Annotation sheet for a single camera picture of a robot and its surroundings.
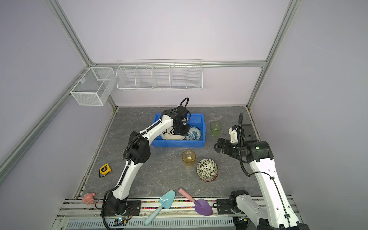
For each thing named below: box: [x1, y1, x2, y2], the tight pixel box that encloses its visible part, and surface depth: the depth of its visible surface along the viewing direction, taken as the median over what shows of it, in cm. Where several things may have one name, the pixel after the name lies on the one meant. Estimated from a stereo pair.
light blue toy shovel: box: [143, 189, 176, 226], surface depth 78 cm
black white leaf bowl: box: [196, 158, 219, 181], surface depth 81 cm
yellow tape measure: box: [98, 162, 112, 178], surface depth 87 cm
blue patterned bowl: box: [184, 126, 202, 141], surface depth 99 cm
